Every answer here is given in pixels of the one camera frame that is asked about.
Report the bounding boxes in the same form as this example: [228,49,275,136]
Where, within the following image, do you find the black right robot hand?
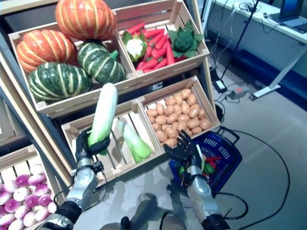
[163,129,204,168]

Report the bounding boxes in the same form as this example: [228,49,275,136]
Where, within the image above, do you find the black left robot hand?
[74,129,111,161]

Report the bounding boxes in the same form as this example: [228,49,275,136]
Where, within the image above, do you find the blue plastic shopping basket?
[169,126,243,195]

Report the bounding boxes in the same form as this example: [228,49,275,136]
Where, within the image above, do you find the light wooden slat crate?
[0,143,67,230]
[112,0,211,85]
[138,76,221,154]
[61,98,166,187]
[8,21,139,118]

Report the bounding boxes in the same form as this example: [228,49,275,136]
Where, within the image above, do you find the black power adapter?
[213,80,228,94]

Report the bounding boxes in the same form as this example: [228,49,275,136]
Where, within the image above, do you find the grey box with red label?
[226,86,250,101]

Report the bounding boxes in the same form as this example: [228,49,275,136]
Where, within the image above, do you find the green striped pumpkin with stem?
[77,42,127,84]

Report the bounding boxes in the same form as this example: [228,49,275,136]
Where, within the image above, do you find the red orange carrot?
[126,23,146,35]
[143,28,165,39]
[165,39,176,66]
[154,33,168,50]
[137,58,159,70]

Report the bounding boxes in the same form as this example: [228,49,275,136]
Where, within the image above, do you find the orange striped pumpkin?
[16,30,79,73]
[54,0,118,41]

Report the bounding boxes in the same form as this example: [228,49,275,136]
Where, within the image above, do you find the green broccoli with leaves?
[167,20,204,58]

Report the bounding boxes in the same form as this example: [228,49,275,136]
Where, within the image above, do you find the white cauliflower with leaves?
[122,31,148,62]

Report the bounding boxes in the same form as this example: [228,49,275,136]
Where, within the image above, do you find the black tripod stand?
[219,0,261,81]

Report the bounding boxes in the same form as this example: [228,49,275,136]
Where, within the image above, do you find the wooden vegetable shelf stand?
[0,0,216,187]

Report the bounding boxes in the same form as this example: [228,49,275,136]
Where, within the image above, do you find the open grey laptop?
[270,0,307,33]

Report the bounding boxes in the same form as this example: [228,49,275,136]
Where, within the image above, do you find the black floor cable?
[225,129,291,227]

